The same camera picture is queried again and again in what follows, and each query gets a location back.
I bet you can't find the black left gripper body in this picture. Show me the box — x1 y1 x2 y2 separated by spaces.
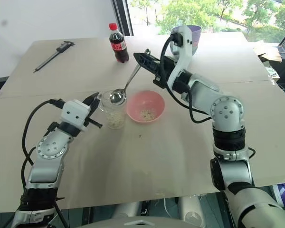
83 104 96 127

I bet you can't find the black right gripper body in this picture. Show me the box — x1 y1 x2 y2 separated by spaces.
152 56 176 89

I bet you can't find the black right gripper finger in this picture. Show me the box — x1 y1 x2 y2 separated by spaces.
137 59 158 75
133 52 161 67

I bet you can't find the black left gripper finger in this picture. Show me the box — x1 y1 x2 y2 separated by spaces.
83 93 100 106
88 118 104 129

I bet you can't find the clear glass mug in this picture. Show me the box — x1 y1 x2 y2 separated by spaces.
98 90 128 130

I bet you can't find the metal spoon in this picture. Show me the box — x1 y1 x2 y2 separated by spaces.
109 48 151 105

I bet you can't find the oatmeal in glass mug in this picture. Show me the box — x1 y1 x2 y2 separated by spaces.
106 110 125 128

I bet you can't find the pink bowl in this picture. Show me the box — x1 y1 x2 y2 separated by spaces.
126 90 166 124

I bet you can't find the purple bowl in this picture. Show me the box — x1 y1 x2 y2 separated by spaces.
170 25 202 57

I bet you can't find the oatmeal in pink bowl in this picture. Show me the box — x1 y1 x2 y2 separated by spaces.
138 108 157 120

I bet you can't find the cola bottle with red cap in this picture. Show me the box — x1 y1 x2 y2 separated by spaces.
108 22 130 64

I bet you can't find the black digital caliper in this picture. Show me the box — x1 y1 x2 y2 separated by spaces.
33 41 76 74

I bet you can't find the brown cardboard box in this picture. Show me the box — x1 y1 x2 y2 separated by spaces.
252 40 283 63

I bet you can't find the grey robot torso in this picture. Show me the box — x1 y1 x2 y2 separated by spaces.
76 196 230 228

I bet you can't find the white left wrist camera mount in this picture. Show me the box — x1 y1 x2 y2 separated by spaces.
60 99 92 132

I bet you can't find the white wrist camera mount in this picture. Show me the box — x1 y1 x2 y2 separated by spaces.
60 99 92 132
167 25 193 94

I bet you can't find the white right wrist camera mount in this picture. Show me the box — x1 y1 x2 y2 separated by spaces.
167 25 193 94

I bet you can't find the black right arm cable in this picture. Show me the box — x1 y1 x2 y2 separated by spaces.
160 35 212 124

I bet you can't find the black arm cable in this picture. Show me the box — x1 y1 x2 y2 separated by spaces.
160 35 212 124
20 98 70 228

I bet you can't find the black window frame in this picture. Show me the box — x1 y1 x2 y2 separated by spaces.
112 0 134 37

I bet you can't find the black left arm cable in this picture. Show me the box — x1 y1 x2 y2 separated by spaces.
20 98 70 228

